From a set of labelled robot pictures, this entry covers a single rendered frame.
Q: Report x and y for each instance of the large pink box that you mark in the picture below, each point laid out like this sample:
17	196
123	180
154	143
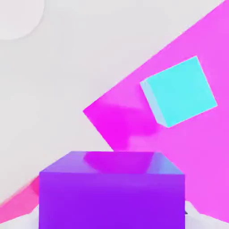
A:
19	202

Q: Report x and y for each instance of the small cyan cube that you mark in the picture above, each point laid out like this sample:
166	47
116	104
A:
180	93

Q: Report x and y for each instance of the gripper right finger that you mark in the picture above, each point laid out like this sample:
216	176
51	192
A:
198	221

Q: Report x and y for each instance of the small purple cube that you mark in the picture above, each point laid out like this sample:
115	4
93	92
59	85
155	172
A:
111	198

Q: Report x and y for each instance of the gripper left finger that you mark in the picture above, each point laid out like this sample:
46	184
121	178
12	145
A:
26	222

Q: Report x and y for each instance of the large magenta box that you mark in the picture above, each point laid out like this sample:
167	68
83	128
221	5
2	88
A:
198	161

